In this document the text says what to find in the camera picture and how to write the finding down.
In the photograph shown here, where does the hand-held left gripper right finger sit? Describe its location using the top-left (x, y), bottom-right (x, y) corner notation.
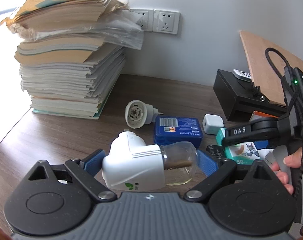
top-left (185, 149), bottom-right (279, 202)

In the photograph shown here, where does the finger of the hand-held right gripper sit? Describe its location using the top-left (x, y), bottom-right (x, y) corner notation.
top-left (222, 119), bottom-right (279, 147)

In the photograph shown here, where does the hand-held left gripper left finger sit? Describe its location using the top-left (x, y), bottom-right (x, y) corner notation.
top-left (28, 149), bottom-right (117, 202)

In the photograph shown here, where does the black power adapter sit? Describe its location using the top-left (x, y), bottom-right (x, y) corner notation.
top-left (207, 145), bottom-right (227, 166)

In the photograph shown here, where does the green bandage box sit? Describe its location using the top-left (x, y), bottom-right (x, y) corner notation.
top-left (216, 127), bottom-right (269, 166)

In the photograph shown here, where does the orange and white cardboard box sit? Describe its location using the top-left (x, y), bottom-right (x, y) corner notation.
top-left (249, 110), bottom-right (279, 122)

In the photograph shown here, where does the clear repellent liquid bottle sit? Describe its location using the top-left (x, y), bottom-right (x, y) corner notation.
top-left (160, 141), bottom-right (198, 186)

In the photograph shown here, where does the white cube charger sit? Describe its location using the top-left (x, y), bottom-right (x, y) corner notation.
top-left (203, 114), bottom-right (223, 135)

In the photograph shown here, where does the white mosquito repellent heater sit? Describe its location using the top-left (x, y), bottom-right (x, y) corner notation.
top-left (102, 129), bottom-right (167, 191)

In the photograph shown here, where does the blue box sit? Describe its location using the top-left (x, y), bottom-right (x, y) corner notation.
top-left (154, 116), bottom-right (204, 149)

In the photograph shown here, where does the round white plug-in heater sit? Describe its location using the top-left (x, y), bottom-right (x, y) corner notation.
top-left (125, 99), bottom-right (162, 129)

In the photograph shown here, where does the person's right hand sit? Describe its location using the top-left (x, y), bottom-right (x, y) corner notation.
top-left (271, 147), bottom-right (303, 195)

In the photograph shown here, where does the black desk stand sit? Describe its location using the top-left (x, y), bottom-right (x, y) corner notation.
top-left (213, 69), bottom-right (287, 123)

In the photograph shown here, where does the small white device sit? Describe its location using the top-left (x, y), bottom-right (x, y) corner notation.
top-left (233, 69), bottom-right (252, 81)

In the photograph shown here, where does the brown cardboard sheet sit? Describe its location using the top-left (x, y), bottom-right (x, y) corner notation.
top-left (240, 30), bottom-right (303, 107)

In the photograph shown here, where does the stack of books and papers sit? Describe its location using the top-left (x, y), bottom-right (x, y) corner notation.
top-left (0, 0), bottom-right (132, 120)

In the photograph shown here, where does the clear plastic bag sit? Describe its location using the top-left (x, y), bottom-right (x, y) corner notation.
top-left (99, 9), bottom-right (145, 50)

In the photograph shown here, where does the black cable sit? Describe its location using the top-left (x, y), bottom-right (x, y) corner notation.
top-left (265, 47), bottom-right (303, 198)

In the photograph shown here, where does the white wall socket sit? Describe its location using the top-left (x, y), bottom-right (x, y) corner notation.
top-left (130, 9), bottom-right (155, 32)
top-left (153, 9), bottom-right (180, 35)

